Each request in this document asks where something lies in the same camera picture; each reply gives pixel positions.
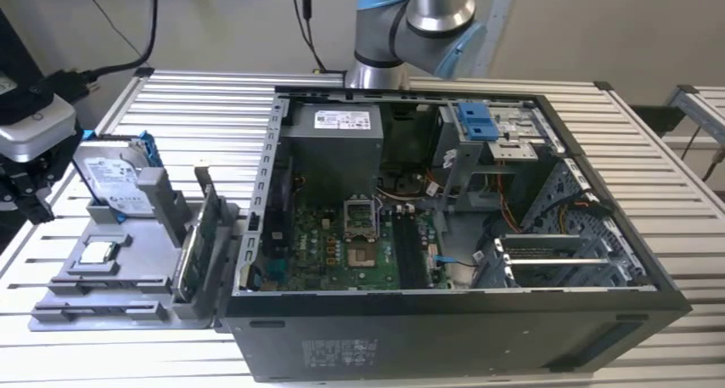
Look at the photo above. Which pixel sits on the black RAM slot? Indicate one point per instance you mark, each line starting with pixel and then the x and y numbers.
pixel 406 252
pixel 421 252
pixel 413 252
pixel 398 252

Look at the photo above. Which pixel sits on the perforated metal disk bay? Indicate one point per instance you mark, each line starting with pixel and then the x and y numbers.
pixel 544 241

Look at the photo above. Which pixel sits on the white power connector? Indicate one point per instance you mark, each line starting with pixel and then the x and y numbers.
pixel 326 223

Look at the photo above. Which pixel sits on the black box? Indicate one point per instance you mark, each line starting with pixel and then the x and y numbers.
pixel 657 118

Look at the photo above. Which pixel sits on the CPU socket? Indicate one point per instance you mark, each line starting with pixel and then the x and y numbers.
pixel 361 256

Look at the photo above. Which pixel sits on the green motherboard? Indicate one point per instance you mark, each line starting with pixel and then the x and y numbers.
pixel 306 256

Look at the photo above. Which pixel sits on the aluminium slat side table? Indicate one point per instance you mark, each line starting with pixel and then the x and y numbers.
pixel 711 97

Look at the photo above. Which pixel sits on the black table corner cap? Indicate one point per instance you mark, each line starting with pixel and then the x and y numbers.
pixel 687 88
pixel 143 71
pixel 605 86

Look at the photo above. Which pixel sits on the blue plastic drive latch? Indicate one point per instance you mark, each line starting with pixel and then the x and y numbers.
pixel 473 116

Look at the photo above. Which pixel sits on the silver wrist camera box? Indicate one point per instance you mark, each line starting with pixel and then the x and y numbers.
pixel 34 129

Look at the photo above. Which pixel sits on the grey parts rack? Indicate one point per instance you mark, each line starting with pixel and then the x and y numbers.
pixel 142 243

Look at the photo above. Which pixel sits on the black case fan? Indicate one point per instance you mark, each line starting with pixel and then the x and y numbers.
pixel 278 224

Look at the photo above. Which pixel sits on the black furniture frame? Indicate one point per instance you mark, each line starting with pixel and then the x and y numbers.
pixel 17 50

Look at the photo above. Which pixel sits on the grey metal drive cage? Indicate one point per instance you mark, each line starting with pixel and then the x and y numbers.
pixel 513 150

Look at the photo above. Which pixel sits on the silver-topped CPU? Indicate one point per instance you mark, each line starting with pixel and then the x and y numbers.
pixel 99 252

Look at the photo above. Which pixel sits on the black open PC case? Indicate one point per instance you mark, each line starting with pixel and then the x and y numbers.
pixel 425 341

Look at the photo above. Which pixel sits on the green graphics card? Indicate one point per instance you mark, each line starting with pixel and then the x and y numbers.
pixel 203 239

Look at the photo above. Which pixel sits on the orange square inductor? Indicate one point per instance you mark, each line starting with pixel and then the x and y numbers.
pixel 330 238
pixel 330 260
pixel 330 249

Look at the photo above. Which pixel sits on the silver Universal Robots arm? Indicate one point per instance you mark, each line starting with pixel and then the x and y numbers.
pixel 436 6

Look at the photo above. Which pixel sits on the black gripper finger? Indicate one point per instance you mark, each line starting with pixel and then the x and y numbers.
pixel 39 209

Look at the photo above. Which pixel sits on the hard disk in blue carrier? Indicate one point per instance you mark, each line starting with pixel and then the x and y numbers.
pixel 114 176

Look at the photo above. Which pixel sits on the grey power supply unit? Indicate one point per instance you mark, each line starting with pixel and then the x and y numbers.
pixel 334 159

